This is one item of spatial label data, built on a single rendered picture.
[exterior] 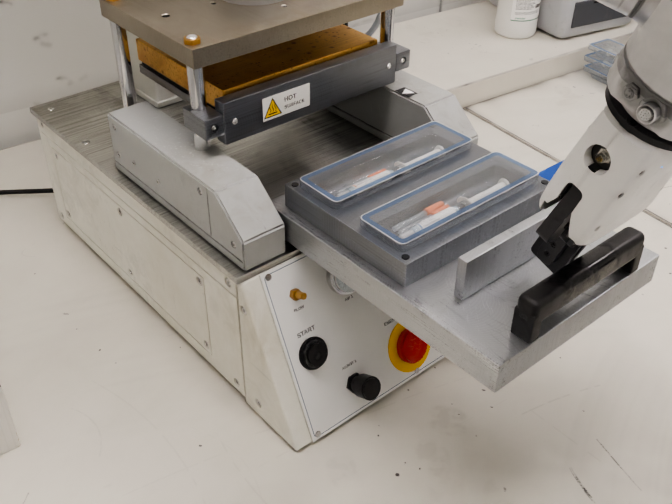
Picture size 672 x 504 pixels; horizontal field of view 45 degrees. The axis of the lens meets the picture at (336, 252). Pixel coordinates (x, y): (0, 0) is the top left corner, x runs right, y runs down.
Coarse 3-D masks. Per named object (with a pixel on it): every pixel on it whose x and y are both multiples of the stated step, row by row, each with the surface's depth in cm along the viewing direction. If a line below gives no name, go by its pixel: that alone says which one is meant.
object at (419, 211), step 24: (480, 168) 78; (504, 168) 78; (528, 168) 78; (432, 192) 75; (456, 192) 75; (480, 192) 75; (384, 216) 71; (408, 216) 71; (432, 216) 71; (408, 240) 68
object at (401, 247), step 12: (528, 180) 77; (408, 192) 74; (504, 192) 75; (516, 192) 76; (384, 204) 73; (480, 204) 73; (492, 204) 74; (456, 216) 71; (468, 216) 72; (372, 228) 70; (444, 228) 71; (384, 240) 69; (420, 240) 69
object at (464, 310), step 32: (288, 224) 78; (320, 256) 75; (352, 256) 72; (480, 256) 66; (512, 256) 70; (352, 288) 73; (384, 288) 69; (416, 288) 69; (448, 288) 69; (480, 288) 68; (512, 288) 69; (608, 288) 69; (416, 320) 67; (448, 320) 65; (480, 320) 65; (544, 320) 66; (576, 320) 67; (448, 352) 66; (480, 352) 63; (512, 352) 63; (544, 352) 66
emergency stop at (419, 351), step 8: (400, 336) 88; (408, 336) 88; (416, 336) 89; (400, 344) 88; (408, 344) 88; (416, 344) 89; (424, 344) 89; (400, 352) 88; (408, 352) 88; (416, 352) 89; (424, 352) 90; (408, 360) 89; (416, 360) 89
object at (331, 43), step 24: (144, 48) 88; (264, 48) 87; (288, 48) 87; (312, 48) 87; (336, 48) 87; (360, 48) 88; (144, 72) 91; (168, 72) 86; (216, 72) 82; (240, 72) 82; (264, 72) 82; (288, 72) 83; (216, 96) 80
